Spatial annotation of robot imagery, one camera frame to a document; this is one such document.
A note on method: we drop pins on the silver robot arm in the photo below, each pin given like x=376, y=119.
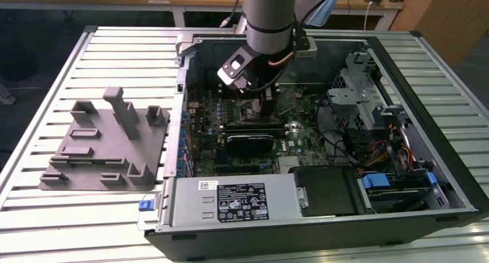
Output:
x=267, y=16

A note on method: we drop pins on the CPU socket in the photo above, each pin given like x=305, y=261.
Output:
x=248, y=112

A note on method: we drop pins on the silver coin battery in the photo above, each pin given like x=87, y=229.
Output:
x=300, y=94

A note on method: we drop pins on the green motherboard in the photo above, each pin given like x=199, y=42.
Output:
x=305, y=111

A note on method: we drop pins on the black RAM slot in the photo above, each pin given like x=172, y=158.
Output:
x=260, y=131
x=252, y=126
x=252, y=129
x=279, y=134

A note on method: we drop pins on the metal drive cage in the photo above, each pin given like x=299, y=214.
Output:
x=344, y=94

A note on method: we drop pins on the black graphics card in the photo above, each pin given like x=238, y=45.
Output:
x=248, y=145

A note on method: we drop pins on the blue card retainer clip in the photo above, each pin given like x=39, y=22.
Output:
x=184, y=115
x=182, y=153
x=180, y=168
x=183, y=133

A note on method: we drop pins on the silver chipset heat sink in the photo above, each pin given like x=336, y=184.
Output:
x=288, y=164

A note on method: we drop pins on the black expansion slot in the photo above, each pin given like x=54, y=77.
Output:
x=236, y=169

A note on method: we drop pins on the black plastic shroud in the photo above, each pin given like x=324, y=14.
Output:
x=328, y=191

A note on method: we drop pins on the hard disk in blue carrier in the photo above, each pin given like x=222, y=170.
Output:
x=375, y=180

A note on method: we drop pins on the grey parts rack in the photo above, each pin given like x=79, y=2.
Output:
x=111, y=137

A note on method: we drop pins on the silver power supply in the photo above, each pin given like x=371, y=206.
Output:
x=183, y=203

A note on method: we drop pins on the wooden cabinet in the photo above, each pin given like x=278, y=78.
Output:
x=451, y=22

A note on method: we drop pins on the blue case latch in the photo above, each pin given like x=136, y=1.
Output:
x=146, y=206

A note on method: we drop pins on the black PC case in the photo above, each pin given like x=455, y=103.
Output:
x=267, y=240

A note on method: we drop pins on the wooden desk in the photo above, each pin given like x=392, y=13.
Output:
x=76, y=0

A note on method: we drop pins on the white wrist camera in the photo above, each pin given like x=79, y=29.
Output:
x=235, y=66

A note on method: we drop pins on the grey camera bracket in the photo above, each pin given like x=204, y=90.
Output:
x=307, y=49

